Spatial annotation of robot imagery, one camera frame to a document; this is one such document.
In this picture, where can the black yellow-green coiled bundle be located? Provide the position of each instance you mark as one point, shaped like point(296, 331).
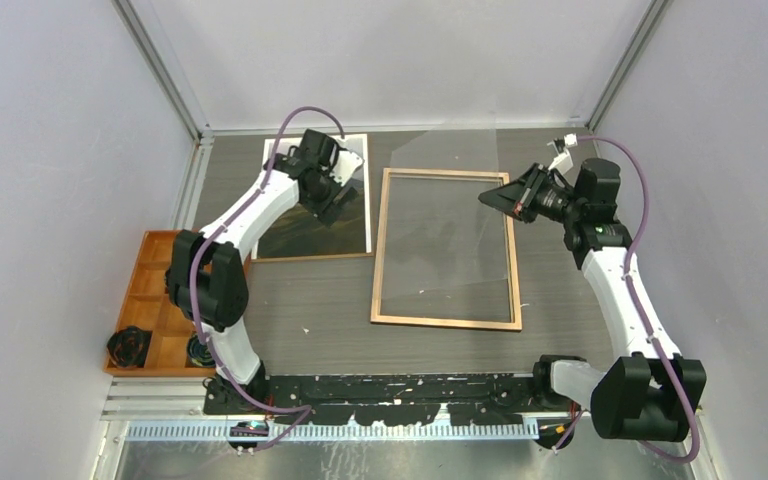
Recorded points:
point(198, 354)

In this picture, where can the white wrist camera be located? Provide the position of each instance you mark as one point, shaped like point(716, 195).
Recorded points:
point(346, 164)
point(562, 161)

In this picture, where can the orange compartment tray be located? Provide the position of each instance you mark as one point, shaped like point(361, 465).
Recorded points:
point(148, 305)

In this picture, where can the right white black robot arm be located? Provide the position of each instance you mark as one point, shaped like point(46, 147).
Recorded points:
point(651, 391)

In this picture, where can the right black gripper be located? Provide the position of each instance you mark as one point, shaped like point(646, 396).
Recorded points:
point(518, 196)

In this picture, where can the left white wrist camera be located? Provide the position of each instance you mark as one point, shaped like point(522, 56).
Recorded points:
point(346, 164)

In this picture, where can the black wooden picture frame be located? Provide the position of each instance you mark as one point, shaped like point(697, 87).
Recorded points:
point(491, 305)

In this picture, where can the black orange coiled bundle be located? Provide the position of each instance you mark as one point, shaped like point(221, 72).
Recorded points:
point(128, 348)

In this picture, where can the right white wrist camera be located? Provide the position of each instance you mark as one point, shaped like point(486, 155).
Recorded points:
point(562, 161)

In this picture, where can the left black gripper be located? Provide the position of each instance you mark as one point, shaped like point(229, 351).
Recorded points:
point(331, 213)

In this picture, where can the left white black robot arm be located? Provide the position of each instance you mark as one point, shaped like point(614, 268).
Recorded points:
point(238, 229)

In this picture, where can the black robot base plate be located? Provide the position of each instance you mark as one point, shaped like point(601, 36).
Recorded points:
point(394, 400)

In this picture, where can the mountain landscape photo board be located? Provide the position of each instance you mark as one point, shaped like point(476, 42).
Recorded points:
point(298, 233)

